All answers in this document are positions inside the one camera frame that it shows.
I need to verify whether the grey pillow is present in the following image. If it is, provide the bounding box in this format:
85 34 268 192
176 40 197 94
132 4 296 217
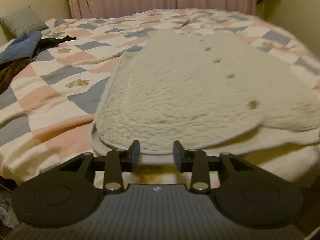
1 6 49 37

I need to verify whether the pink blue checkered quilt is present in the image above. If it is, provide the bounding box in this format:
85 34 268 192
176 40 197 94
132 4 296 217
1 9 319 183

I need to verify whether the black garment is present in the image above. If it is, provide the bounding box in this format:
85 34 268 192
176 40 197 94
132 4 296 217
32 35 77 57

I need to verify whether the cream fleece jacket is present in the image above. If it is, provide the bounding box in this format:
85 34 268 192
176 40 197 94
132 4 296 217
90 30 319 154

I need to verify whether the brown garment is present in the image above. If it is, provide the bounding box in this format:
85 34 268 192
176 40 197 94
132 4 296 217
0 57 33 94

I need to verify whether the blue garment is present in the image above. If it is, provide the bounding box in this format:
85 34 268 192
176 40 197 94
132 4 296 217
1 31 42 64

